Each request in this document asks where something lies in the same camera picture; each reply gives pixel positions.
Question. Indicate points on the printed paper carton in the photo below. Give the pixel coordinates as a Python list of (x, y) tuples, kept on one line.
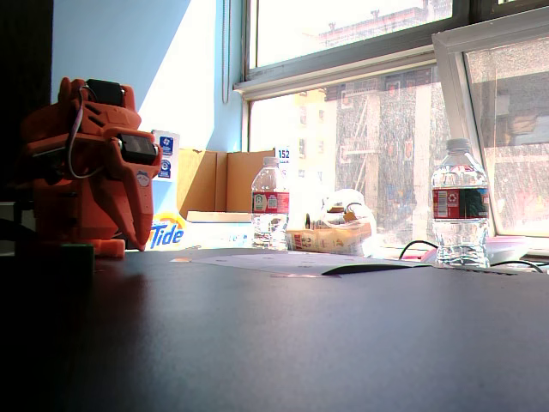
[(330, 241)]

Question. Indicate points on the Tide detergent box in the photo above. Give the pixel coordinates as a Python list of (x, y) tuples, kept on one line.
[(166, 234)]

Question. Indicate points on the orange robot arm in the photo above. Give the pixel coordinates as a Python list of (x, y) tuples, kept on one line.
[(51, 129)]

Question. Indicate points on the white grid paper sheet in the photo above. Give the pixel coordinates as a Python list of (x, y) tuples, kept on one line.
[(274, 261)]

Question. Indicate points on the white plastic bag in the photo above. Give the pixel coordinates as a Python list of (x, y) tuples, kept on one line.
[(347, 204)]

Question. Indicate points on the brown cardboard box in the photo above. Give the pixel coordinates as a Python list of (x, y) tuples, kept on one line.
[(240, 180)]

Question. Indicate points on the flat white box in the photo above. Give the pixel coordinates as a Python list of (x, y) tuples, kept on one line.
[(218, 216)]

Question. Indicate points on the orange gripper black motor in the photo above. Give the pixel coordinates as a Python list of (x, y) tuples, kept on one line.
[(138, 182)]

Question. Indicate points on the white label printed 152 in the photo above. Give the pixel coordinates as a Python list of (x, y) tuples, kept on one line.
[(283, 154)]

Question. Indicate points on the green cube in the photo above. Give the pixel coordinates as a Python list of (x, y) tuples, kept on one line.
[(77, 257)]

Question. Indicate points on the leaning white window screen frame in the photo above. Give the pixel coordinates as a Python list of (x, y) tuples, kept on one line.
[(450, 86)]

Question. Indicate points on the grey window frame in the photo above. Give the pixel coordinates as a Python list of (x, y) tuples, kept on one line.
[(343, 64)]

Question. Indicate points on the small clear water bottle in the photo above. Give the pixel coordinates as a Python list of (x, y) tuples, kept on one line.
[(270, 206)]

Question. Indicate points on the large clear water bottle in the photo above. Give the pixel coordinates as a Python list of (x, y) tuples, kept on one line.
[(460, 206)]

